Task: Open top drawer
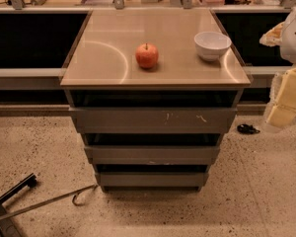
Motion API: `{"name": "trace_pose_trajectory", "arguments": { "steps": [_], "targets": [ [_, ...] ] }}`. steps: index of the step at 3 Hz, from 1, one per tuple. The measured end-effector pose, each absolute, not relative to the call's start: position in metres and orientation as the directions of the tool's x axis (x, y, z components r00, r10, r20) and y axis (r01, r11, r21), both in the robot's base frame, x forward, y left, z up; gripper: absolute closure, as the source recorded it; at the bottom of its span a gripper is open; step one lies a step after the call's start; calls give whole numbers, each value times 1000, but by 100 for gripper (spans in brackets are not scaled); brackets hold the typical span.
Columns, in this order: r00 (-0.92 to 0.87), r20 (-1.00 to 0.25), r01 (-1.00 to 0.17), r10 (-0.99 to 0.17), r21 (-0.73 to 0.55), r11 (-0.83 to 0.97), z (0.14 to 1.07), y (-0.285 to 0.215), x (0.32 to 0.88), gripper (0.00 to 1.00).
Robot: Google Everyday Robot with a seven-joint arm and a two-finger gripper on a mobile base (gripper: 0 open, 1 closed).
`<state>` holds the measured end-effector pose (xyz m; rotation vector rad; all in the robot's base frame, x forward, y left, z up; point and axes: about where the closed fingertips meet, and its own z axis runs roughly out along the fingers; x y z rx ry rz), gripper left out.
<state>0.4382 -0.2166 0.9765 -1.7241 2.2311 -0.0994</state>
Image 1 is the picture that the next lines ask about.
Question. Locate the grey drawer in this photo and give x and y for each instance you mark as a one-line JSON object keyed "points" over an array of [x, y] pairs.
{"points": [[152, 180], [152, 120], [152, 155]]}

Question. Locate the grey bottom drawer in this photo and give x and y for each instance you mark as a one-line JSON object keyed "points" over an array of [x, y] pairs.
{"points": [[152, 180]]}

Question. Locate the grey drawer cabinet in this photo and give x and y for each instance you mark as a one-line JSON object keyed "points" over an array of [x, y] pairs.
{"points": [[152, 93]]}

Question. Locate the grey middle drawer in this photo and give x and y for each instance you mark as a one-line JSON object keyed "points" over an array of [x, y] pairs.
{"points": [[152, 155]]}

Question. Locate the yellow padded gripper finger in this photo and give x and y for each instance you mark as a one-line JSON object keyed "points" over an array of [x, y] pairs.
{"points": [[273, 36], [281, 109]]}

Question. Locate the white bowl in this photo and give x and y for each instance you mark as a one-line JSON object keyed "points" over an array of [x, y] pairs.
{"points": [[210, 46]]}

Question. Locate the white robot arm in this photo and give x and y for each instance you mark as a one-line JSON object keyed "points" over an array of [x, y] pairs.
{"points": [[287, 49]]}

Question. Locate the black cable clump on floor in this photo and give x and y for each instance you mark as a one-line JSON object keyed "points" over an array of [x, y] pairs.
{"points": [[247, 129]]}

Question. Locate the grey top drawer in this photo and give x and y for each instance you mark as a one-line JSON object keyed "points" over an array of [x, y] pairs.
{"points": [[152, 120]]}

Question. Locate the metal rod with hook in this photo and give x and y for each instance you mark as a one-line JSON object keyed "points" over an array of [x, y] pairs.
{"points": [[46, 202]]}

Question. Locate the red apple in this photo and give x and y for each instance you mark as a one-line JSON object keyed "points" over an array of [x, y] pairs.
{"points": [[147, 55]]}

